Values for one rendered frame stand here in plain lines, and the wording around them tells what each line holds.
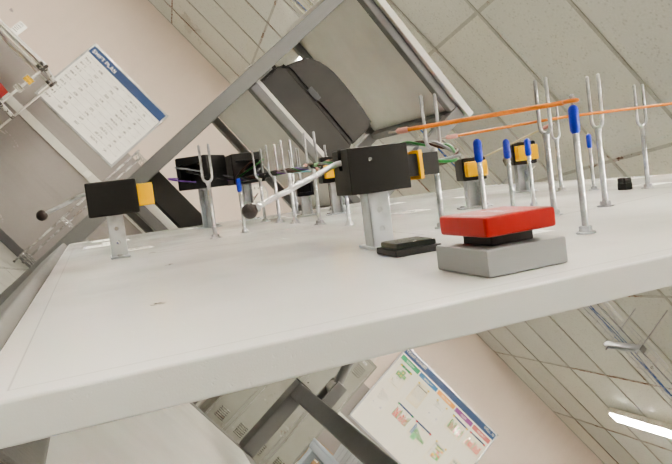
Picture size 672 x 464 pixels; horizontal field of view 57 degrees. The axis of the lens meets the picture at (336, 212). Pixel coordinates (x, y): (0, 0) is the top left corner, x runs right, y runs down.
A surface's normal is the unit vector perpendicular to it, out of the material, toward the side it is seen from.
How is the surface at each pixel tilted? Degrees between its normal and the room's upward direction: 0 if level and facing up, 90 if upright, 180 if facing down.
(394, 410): 90
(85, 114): 90
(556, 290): 90
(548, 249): 90
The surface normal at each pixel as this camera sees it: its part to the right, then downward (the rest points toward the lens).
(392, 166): 0.32, 0.01
